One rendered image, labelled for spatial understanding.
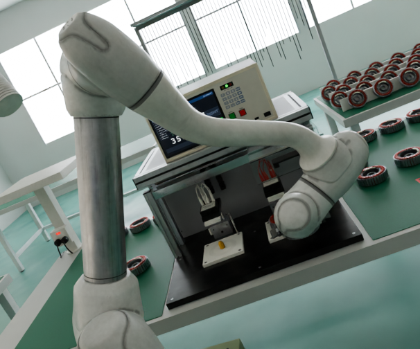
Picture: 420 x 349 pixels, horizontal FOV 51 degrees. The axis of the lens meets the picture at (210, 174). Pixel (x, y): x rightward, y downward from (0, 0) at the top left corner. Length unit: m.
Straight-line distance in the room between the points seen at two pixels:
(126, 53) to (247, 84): 0.79
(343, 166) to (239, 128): 0.26
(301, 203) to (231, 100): 0.67
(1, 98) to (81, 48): 1.62
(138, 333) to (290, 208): 0.41
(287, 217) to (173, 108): 0.35
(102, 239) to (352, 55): 7.34
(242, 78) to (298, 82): 6.42
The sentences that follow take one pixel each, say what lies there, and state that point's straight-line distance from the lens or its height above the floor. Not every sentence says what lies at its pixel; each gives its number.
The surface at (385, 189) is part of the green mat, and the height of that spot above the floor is 0.75.
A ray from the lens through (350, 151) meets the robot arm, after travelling 1.06.
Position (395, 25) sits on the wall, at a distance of 8.31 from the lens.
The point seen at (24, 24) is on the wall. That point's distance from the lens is 8.54.
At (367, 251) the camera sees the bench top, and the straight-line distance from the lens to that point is 1.37.
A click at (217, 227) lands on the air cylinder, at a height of 0.81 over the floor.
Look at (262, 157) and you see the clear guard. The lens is 1.38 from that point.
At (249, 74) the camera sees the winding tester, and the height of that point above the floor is 1.29.
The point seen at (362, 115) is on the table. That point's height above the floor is 0.73.
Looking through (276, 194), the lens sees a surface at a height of 0.88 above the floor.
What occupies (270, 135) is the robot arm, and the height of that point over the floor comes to 1.22.
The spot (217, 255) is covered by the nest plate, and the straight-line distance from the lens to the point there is 1.56.
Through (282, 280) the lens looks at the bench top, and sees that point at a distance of 1.37.
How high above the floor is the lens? 1.44
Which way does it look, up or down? 15 degrees down
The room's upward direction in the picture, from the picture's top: 24 degrees counter-clockwise
